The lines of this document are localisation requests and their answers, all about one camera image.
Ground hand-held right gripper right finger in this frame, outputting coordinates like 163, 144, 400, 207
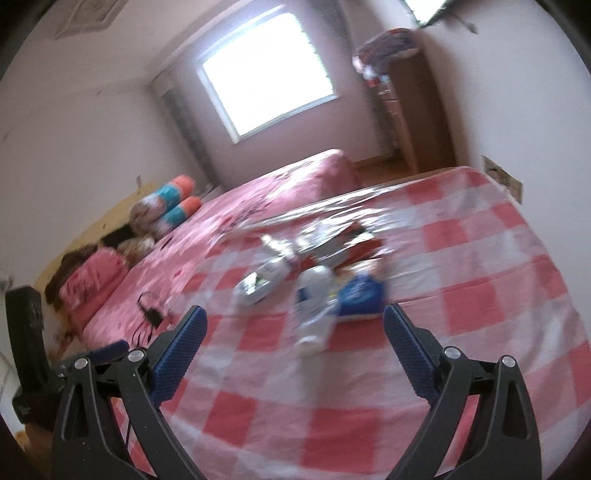
382, 302, 542, 480

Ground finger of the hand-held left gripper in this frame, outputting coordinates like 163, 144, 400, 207
90, 340, 130, 366

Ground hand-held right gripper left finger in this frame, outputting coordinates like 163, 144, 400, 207
50, 305, 208, 480

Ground white plastic bottle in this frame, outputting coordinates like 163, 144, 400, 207
293, 265, 338, 356

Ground blue snack packet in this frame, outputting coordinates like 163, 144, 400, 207
337, 272, 387, 321

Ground pink pillow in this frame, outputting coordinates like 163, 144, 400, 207
59, 249, 130, 333

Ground black chair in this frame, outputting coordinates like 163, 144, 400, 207
4, 286, 47, 421

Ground dark brown cloth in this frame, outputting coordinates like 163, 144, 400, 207
46, 251, 100, 296

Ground checkered pink plastic tablecloth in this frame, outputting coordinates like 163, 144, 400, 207
111, 166, 585, 480

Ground floral beige pillow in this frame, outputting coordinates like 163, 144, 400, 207
117, 236, 155, 266

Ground silver packet with dark window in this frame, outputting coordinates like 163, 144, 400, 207
233, 258, 296, 308

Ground red snack packet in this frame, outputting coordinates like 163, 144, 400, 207
323, 222, 386, 269

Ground yellow headboard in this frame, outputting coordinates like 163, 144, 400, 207
34, 182, 158, 296

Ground orange and teal bolster pillow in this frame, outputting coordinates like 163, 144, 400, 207
154, 196, 204, 238
129, 174, 197, 232

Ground crumpled silver foil wrapper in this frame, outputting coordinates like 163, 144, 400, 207
259, 222, 334, 260

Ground bed with pink sheet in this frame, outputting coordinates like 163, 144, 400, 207
65, 148, 363, 352

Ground pale gathered curtain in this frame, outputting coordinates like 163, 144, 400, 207
150, 71, 222, 192

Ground wooden wardrobe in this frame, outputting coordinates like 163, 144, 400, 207
376, 51, 455, 174

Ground folded blankets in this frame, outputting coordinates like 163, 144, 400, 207
352, 28, 421, 86

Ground window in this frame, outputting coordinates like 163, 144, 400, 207
198, 6, 339, 144

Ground square ceiling vent panel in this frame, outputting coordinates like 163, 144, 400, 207
53, 0, 125, 40

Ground black cable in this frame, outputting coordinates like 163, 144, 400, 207
137, 291, 164, 325

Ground cardboard wall patch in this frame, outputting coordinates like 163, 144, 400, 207
481, 155, 524, 204

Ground dark-edged wall frame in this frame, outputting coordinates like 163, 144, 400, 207
404, 0, 481, 34

